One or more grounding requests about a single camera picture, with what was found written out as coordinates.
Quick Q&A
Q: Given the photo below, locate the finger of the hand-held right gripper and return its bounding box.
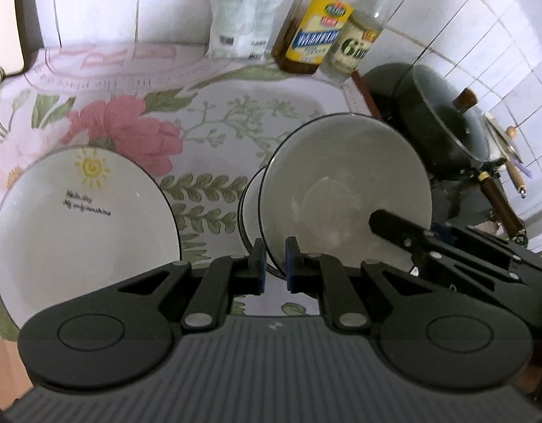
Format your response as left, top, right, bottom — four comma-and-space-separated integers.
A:
432, 224, 542, 272
369, 209, 542, 319

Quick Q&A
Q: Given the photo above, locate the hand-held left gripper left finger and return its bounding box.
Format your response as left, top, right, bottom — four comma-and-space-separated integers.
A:
118, 237, 268, 332

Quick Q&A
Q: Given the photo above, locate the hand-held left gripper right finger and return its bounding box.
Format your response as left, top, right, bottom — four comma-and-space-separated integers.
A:
285, 236, 457, 331

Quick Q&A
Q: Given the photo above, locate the small white bowl black rim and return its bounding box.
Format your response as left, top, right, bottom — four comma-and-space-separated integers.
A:
237, 166, 278, 279

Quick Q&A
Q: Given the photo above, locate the large white bowl black rim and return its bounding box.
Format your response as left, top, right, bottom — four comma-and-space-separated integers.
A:
258, 114, 433, 276

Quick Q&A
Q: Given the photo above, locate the black gas stove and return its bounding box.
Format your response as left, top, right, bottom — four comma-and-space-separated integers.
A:
429, 163, 529, 250

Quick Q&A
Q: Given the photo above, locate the black pot with glass lid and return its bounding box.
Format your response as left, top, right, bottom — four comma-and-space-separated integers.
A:
363, 63, 493, 182

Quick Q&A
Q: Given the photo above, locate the floral tablecloth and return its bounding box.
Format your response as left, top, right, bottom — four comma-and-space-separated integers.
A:
0, 41, 386, 340

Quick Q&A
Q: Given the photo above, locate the white plate with sun print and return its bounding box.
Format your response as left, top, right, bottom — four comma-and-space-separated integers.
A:
0, 145, 182, 331

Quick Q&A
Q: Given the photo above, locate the clear vinegar bottle yellow cap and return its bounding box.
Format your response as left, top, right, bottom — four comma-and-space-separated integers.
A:
321, 0, 406, 85

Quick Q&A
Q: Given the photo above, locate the oil bottle with yellow label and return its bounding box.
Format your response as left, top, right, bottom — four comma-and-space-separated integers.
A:
271, 0, 361, 76

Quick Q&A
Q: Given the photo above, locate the white salt bag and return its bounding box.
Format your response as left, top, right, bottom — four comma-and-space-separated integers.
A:
208, 0, 290, 61

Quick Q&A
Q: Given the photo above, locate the cardboard box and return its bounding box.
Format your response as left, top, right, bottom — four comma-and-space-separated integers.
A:
0, 337, 31, 410

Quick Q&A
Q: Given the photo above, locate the white cutting board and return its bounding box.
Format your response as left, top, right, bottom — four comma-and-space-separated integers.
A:
0, 0, 45, 76

